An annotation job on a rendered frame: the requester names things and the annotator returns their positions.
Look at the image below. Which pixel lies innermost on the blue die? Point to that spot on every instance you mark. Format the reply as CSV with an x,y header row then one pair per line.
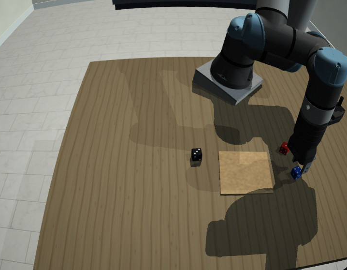
x,y
296,172

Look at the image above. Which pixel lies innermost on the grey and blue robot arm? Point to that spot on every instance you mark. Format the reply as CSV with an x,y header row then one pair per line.
x,y
275,35

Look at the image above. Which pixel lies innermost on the tan flat mat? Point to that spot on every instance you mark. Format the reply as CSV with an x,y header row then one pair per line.
x,y
244,173

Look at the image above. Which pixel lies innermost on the black die with white pips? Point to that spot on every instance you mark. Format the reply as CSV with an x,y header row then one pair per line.
x,y
196,154

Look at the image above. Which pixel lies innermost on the red die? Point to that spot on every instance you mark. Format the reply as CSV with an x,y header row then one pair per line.
x,y
284,149

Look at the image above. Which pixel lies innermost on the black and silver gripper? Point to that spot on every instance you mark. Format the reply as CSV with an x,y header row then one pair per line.
x,y
309,129

